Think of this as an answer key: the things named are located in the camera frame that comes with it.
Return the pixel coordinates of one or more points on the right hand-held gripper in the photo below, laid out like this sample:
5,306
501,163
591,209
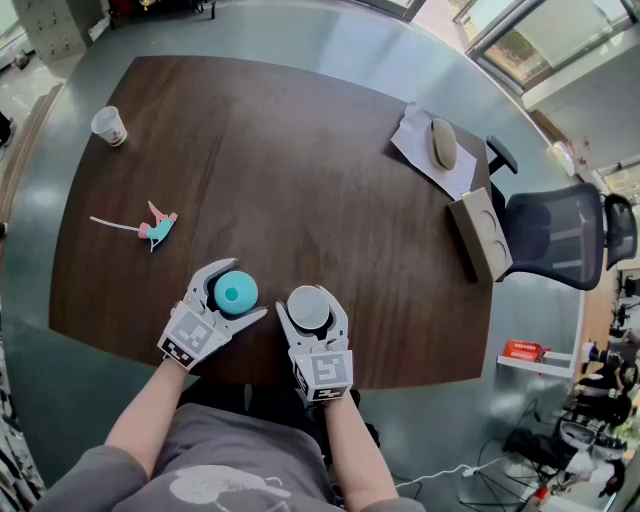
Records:
324,367

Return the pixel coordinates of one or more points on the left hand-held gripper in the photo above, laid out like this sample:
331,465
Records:
192,334

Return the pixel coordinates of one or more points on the teal round container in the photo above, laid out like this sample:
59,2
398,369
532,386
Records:
235,294

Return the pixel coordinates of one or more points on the person's left forearm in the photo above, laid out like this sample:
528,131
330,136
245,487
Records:
142,415

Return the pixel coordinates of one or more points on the person's right forearm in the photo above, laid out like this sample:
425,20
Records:
352,445

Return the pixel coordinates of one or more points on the white paper cup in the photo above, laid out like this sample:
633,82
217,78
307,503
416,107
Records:
110,126

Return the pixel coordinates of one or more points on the pink teal spray nozzle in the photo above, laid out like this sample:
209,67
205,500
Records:
159,227

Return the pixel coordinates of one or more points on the person's grey shirt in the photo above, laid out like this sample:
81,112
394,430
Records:
225,465

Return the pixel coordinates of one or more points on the beige box with round holes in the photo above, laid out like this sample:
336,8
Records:
481,241

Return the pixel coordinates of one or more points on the white paper sheet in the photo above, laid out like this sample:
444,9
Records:
452,172

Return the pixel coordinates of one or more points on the red box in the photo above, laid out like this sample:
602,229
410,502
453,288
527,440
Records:
522,350

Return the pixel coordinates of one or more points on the beige oval stone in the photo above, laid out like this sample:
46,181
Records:
442,144

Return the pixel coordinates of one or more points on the white shelf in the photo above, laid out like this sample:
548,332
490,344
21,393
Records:
537,365

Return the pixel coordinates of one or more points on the black tripod stand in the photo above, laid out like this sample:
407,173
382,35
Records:
505,480

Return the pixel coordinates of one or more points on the black mesh office chair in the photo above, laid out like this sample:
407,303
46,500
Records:
552,230

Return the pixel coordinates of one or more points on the grey metal cabinet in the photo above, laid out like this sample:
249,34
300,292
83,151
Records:
52,27

